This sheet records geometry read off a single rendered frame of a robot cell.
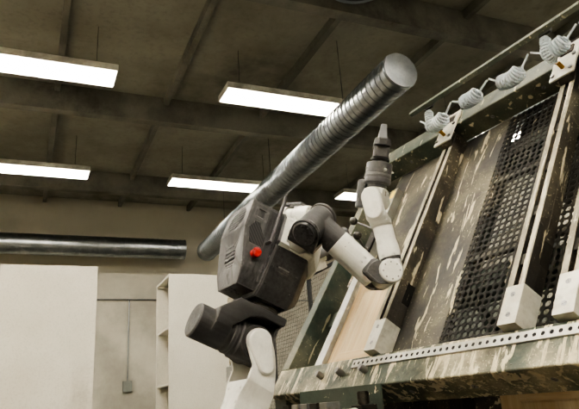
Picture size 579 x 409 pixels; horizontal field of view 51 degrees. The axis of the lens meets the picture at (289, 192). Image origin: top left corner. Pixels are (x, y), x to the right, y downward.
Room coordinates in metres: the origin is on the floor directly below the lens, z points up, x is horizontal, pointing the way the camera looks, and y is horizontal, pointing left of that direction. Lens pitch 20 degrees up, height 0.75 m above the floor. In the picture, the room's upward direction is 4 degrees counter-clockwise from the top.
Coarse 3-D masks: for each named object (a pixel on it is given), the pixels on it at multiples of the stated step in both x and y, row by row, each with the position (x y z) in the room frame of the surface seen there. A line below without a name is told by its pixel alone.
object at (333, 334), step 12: (396, 192) 2.67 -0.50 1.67; (396, 204) 2.67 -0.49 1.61; (372, 252) 2.58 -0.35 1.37; (348, 288) 2.56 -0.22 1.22; (348, 300) 2.51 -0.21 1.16; (348, 312) 2.50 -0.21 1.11; (336, 324) 2.48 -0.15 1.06; (336, 336) 2.46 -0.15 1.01; (324, 348) 2.46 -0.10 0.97; (324, 360) 2.42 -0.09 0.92
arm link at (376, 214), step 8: (368, 192) 1.86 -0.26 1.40; (376, 192) 1.85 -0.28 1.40; (368, 200) 1.87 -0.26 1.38; (376, 200) 1.86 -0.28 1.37; (368, 208) 1.87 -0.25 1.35; (376, 208) 1.86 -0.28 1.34; (384, 208) 1.87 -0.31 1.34; (368, 216) 1.88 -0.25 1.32; (376, 216) 1.86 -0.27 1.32; (384, 216) 1.87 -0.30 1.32; (376, 224) 1.89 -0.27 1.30; (384, 224) 1.89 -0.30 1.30
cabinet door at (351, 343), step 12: (360, 288) 2.52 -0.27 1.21; (360, 300) 2.47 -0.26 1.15; (372, 300) 2.39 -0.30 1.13; (360, 312) 2.42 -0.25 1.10; (372, 312) 2.34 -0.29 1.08; (348, 324) 2.45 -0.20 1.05; (360, 324) 2.37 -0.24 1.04; (372, 324) 2.29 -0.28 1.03; (348, 336) 2.40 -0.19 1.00; (360, 336) 2.32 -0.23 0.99; (336, 348) 2.43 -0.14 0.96; (348, 348) 2.35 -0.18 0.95; (360, 348) 2.28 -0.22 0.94; (336, 360) 2.38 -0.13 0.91
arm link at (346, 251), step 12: (348, 240) 1.85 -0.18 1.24; (336, 252) 1.86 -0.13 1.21; (348, 252) 1.85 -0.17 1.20; (360, 252) 1.86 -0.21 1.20; (348, 264) 1.87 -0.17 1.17; (360, 264) 1.86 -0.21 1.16; (372, 264) 1.85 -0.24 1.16; (384, 264) 1.85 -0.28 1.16; (396, 264) 1.86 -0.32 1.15; (360, 276) 1.88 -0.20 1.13; (372, 276) 1.85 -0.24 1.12; (384, 276) 1.85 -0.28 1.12; (396, 276) 1.86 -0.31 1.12; (372, 288) 1.94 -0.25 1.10
